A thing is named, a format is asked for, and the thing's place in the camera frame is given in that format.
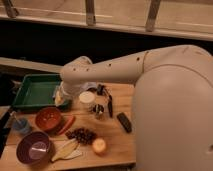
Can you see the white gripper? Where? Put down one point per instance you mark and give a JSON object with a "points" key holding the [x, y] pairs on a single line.
{"points": [[67, 92]]}

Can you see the orange bowl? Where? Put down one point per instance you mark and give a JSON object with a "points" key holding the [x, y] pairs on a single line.
{"points": [[48, 118]]}

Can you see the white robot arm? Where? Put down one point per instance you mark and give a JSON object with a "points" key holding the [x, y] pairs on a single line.
{"points": [[172, 104]]}

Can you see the red chili pepper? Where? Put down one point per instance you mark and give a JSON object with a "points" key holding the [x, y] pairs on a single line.
{"points": [[67, 125]]}

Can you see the green plastic tray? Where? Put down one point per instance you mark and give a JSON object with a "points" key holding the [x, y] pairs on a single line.
{"points": [[36, 91]]}

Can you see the white round container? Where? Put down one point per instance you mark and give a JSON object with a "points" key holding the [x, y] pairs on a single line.
{"points": [[87, 99]]}

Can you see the crumpled grey wrapper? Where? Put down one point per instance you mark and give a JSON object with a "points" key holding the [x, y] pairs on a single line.
{"points": [[90, 86]]}

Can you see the small glass jar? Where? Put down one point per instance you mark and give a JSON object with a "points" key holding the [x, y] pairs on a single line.
{"points": [[98, 111]]}

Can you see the bunch of dark grapes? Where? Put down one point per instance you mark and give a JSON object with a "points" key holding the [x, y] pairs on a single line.
{"points": [[82, 135]]}

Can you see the small dark bottle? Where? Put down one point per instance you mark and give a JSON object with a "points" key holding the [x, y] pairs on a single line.
{"points": [[100, 89]]}

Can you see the small blue cup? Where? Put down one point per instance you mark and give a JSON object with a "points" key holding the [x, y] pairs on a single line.
{"points": [[22, 126]]}

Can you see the banana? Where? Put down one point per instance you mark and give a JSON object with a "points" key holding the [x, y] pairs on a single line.
{"points": [[65, 150]]}

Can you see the black marker pen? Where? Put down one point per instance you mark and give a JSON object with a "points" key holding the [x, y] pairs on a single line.
{"points": [[110, 106]]}

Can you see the purple bowl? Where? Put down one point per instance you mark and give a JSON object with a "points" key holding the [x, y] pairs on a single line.
{"points": [[33, 148]]}

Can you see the yellow apple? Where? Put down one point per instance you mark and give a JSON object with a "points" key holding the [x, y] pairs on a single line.
{"points": [[99, 146]]}

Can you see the black remote control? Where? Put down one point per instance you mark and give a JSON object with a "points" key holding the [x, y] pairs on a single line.
{"points": [[125, 122]]}

